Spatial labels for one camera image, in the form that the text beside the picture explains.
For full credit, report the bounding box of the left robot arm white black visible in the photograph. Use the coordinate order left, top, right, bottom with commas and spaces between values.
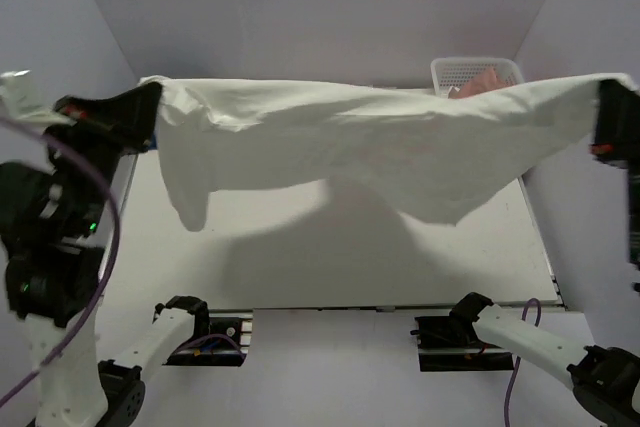
1, 82, 212, 426

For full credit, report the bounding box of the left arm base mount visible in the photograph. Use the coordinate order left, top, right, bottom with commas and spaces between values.
165, 310, 253, 367

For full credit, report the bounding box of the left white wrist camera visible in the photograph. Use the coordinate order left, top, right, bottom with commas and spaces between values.
1, 70, 50, 123

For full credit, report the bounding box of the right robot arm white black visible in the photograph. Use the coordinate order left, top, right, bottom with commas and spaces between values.
449, 80, 639, 426

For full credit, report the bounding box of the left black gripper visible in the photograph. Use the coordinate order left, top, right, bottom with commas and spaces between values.
48, 80, 162, 235

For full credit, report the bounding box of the pink t-shirt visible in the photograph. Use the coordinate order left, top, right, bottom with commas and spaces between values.
449, 67, 507, 99

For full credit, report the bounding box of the white printed t-shirt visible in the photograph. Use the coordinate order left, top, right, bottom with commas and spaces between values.
156, 73, 606, 232

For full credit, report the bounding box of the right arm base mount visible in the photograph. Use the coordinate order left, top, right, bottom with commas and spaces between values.
411, 316, 514, 373

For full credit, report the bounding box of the white plastic mesh basket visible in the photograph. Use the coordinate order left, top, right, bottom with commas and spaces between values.
430, 57, 524, 97

